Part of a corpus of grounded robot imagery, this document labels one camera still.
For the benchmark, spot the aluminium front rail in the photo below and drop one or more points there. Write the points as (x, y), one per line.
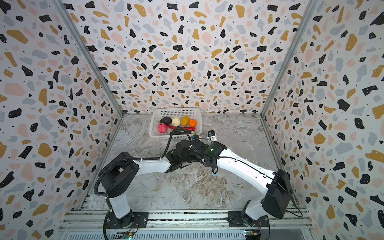
(185, 225)

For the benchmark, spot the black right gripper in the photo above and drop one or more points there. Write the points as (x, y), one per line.
(197, 148)

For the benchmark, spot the aluminium right corner post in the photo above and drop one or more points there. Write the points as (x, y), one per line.
(292, 49)

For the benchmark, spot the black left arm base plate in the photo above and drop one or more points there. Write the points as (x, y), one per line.
(133, 220)

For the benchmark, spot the pink toy fruit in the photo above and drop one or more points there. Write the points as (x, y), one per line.
(162, 128)

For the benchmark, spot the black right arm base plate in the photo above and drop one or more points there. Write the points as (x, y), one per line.
(238, 219)

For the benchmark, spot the aluminium corner post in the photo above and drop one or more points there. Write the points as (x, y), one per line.
(65, 16)
(292, 49)

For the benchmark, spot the dark avocado toy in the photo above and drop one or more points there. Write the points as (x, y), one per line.
(166, 121)

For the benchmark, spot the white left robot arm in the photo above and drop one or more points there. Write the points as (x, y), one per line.
(116, 177)

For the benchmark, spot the red toy chili pepper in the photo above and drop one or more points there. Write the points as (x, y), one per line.
(185, 128)

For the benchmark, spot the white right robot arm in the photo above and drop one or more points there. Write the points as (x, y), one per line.
(274, 186)

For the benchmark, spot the white plastic basket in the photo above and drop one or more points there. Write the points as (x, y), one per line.
(192, 113)

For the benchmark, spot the orange toy fruit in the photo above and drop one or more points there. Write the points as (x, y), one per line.
(192, 123)

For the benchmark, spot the clear zip top bag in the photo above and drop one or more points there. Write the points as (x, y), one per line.
(216, 141)

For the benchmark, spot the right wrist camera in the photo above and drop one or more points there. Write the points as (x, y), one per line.
(211, 135)

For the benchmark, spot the aluminium left corner post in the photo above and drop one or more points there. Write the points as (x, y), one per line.
(65, 16)

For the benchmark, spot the yellow toy lemon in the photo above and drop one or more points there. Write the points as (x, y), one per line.
(185, 121)

